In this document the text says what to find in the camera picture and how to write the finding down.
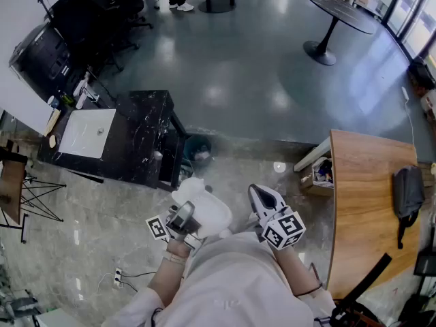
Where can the person's white shirt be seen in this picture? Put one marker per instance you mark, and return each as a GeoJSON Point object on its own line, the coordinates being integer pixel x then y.
{"type": "Point", "coordinates": [231, 284]}

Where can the dark green trash bin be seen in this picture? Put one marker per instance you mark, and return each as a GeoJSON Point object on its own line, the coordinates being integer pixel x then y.
{"type": "Point", "coordinates": [197, 150]}

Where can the beige folded cloth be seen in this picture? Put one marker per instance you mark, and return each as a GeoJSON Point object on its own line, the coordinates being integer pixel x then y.
{"type": "Point", "coordinates": [51, 121]}

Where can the white backdrop board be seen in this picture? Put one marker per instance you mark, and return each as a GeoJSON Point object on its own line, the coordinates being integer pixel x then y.
{"type": "Point", "coordinates": [24, 107]}

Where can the black floor bag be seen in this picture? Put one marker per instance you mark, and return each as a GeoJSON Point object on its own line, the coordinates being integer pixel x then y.
{"type": "Point", "coordinates": [420, 75]}

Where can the black monitor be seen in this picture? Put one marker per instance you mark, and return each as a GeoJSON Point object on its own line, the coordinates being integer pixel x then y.
{"type": "Point", "coordinates": [424, 263]}

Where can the round black pedestal table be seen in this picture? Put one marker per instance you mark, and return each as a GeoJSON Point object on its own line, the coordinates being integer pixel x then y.
{"type": "Point", "coordinates": [340, 7]}

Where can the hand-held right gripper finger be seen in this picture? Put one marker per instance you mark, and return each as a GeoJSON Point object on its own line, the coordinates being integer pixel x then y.
{"type": "Point", "coordinates": [280, 206]}
{"type": "Point", "coordinates": [254, 203]}

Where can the white sink basin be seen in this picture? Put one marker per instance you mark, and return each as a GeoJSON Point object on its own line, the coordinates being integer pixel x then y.
{"type": "Point", "coordinates": [85, 131]}

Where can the black framed glass door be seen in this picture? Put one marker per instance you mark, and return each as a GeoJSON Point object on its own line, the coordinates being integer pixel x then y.
{"type": "Point", "coordinates": [408, 12]}

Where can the black office chair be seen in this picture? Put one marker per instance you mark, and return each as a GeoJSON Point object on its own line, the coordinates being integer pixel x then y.
{"type": "Point", "coordinates": [78, 19]}
{"type": "Point", "coordinates": [131, 9]}

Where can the black printer cabinet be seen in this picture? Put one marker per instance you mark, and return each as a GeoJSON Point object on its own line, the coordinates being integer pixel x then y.
{"type": "Point", "coordinates": [41, 56]}

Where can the cardboard box with clutter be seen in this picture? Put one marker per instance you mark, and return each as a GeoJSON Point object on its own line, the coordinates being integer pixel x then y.
{"type": "Point", "coordinates": [318, 179]}

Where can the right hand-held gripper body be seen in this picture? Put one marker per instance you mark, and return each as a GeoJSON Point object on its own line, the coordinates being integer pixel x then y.
{"type": "Point", "coordinates": [286, 230]}

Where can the chrome faucet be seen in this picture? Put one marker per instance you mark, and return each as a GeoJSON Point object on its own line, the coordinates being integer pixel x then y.
{"type": "Point", "coordinates": [85, 94]}

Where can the grey bag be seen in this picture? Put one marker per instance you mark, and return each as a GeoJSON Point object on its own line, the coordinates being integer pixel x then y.
{"type": "Point", "coordinates": [407, 196]}

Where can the small wooden folding table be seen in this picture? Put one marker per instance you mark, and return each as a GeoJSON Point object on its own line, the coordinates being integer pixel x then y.
{"type": "Point", "coordinates": [10, 189]}

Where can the black tripod pole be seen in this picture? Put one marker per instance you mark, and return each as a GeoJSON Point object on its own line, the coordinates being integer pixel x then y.
{"type": "Point", "coordinates": [102, 86]}

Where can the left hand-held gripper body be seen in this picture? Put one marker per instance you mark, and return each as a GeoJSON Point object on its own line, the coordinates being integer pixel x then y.
{"type": "Point", "coordinates": [157, 227]}

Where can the long white power strip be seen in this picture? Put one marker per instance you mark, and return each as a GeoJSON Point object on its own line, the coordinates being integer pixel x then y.
{"type": "Point", "coordinates": [404, 93]}

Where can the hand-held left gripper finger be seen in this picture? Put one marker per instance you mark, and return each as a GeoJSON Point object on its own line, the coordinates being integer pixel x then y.
{"type": "Point", "coordinates": [185, 210]}

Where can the person's right forearm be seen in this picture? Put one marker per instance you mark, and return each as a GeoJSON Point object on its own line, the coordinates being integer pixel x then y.
{"type": "Point", "coordinates": [293, 267]}

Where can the black marble washstand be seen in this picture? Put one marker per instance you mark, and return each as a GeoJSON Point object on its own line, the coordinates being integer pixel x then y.
{"type": "Point", "coordinates": [143, 135]}

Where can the white and blue mug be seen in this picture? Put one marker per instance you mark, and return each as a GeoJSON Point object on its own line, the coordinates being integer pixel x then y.
{"type": "Point", "coordinates": [53, 101]}

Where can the green bottle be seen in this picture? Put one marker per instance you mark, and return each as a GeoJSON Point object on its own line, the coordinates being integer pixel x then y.
{"type": "Point", "coordinates": [67, 99]}

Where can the person's left forearm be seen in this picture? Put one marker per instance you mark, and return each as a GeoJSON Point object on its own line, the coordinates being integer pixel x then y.
{"type": "Point", "coordinates": [167, 278]}

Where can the beige oval piece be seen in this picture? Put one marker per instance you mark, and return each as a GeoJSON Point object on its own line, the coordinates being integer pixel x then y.
{"type": "Point", "coordinates": [52, 141]}

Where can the white floor power strip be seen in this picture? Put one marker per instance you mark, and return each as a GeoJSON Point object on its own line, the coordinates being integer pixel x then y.
{"type": "Point", "coordinates": [118, 278]}

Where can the large wooden desk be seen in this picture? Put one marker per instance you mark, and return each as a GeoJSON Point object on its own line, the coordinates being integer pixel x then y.
{"type": "Point", "coordinates": [368, 216]}

